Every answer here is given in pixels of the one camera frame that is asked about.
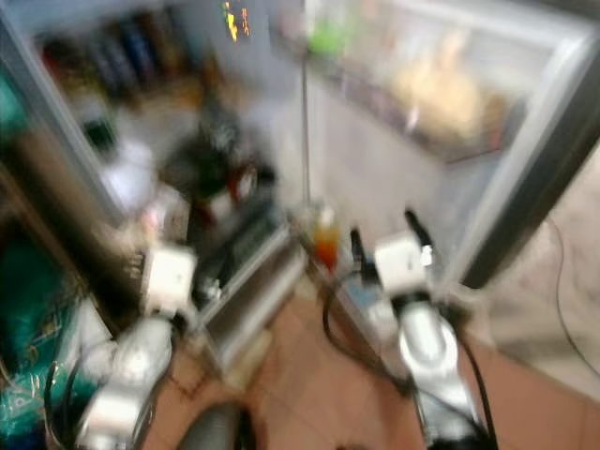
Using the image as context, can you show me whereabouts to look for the clear blue-capped water bottle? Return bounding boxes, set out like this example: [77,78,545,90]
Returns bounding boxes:
[337,267,398,344]

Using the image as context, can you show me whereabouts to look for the clear fridge drawer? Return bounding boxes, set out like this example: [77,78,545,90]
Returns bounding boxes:
[197,220,306,371]

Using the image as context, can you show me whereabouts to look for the grey fridge door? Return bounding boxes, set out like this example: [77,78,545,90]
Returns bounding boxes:
[277,0,600,376]

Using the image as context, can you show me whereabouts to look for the grey fridge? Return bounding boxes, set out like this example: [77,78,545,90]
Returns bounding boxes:
[0,0,600,395]

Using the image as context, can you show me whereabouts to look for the orange fridge display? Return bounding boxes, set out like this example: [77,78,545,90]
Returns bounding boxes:
[222,3,252,43]

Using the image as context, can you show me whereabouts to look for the orange drink bottle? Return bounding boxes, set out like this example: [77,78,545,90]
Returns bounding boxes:
[314,206,341,271]

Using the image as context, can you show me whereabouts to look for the clear door shelf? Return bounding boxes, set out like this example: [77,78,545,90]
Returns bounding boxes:
[272,0,526,165]

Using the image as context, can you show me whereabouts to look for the black plastic bag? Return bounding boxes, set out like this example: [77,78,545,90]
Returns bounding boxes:
[164,98,278,226]

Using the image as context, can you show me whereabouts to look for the white jar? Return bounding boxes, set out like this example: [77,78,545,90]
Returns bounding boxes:
[103,141,160,217]

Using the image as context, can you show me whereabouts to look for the bagged bread loaf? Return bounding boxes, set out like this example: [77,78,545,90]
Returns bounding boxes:
[389,33,493,146]

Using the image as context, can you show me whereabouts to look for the grey robot leg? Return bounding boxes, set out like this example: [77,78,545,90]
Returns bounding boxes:
[176,403,254,450]

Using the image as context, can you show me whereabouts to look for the teal patterned bag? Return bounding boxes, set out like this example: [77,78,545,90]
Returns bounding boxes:
[0,234,99,442]

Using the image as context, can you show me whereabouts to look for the teal cloth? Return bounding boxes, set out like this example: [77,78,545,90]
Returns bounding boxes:
[0,75,27,142]

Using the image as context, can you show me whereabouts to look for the green packet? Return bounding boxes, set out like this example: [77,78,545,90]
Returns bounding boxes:
[307,14,353,55]

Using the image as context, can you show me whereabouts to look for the dark blue drink can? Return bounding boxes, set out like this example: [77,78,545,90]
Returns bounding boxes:
[98,33,130,90]
[129,23,162,83]

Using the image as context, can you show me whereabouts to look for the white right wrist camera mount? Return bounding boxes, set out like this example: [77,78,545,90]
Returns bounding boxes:
[374,232,426,295]

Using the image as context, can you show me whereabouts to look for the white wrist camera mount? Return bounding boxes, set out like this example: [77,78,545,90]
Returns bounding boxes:
[145,244,198,320]
[374,232,426,295]

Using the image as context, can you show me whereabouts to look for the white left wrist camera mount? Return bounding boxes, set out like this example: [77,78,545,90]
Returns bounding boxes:
[145,244,198,320]

